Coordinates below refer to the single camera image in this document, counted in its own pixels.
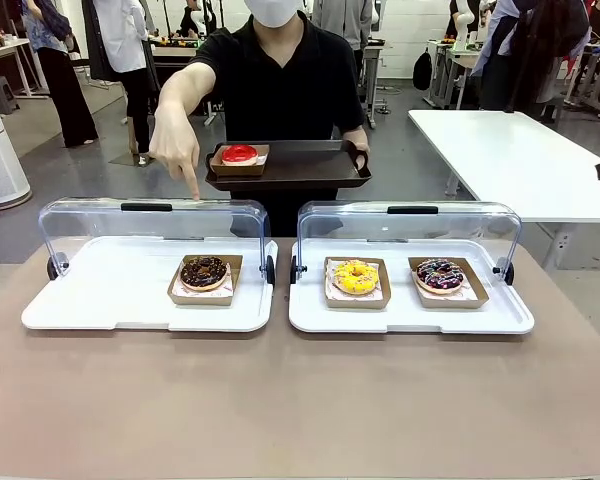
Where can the dark brown serving tray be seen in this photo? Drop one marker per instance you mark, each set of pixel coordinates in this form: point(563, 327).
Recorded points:
point(310, 165)

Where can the red glazed donut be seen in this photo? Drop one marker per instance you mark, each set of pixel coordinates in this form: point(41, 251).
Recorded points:
point(230, 156)

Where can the person's left forearm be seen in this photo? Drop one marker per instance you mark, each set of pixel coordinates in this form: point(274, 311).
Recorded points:
point(357, 135)

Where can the person's right forearm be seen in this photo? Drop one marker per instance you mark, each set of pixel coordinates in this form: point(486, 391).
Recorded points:
point(185, 90)

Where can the purple sprinkled donut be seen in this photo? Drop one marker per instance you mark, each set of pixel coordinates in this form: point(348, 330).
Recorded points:
point(430, 280)

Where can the yellow sprinkled donut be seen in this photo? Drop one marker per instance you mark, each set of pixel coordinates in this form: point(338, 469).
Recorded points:
point(345, 280)

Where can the person's black shirt torso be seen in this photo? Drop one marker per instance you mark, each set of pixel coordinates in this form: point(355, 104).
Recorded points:
point(290, 90)

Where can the chocolate sprinkled donut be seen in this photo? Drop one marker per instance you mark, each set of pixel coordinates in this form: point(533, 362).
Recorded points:
point(192, 275)

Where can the person's left hand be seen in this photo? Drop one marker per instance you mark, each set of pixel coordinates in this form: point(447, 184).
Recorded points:
point(366, 150)

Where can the person's right hand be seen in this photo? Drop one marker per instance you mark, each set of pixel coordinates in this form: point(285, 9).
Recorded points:
point(175, 145)

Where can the white side table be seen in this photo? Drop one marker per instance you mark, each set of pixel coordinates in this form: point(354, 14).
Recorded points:
point(520, 160)

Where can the bystander in dark coat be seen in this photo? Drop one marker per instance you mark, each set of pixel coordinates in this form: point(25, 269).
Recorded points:
point(530, 60)

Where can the clear hinged display lid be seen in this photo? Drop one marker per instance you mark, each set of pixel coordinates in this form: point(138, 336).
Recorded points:
point(455, 225)
point(105, 220)

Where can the grey background desk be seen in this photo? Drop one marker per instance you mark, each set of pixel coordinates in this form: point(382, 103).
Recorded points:
point(455, 52)

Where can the black backpack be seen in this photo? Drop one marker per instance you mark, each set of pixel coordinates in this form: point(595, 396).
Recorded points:
point(422, 70)

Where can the white plastic display tray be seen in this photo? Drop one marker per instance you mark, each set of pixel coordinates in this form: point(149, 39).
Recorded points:
point(105, 300)
point(405, 320)

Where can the bystander in grey top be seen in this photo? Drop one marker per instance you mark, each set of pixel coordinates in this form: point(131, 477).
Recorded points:
point(345, 20)

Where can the white face mask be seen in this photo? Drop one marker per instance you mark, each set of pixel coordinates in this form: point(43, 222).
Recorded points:
point(272, 12)

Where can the background desk with yellow items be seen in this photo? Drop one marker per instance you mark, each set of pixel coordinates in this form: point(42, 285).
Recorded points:
point(175, 52)

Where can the flat cardboard sheet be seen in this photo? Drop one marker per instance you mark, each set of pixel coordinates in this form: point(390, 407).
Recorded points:
point(130, 159)

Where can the bystander in white shirt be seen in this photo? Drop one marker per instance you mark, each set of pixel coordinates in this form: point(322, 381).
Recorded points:
point(125, 40)

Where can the bystander in blue floral top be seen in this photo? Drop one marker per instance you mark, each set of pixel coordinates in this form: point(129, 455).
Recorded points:
point(65, 85)

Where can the white air purifier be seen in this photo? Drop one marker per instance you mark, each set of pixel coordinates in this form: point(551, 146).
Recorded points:
point(0, 150)

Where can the grey plastic stool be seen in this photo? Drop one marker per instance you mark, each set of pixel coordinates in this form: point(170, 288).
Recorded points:
point(2, 92)

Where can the white background workbench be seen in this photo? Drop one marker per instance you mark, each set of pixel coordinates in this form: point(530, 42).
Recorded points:
point(5, 47)

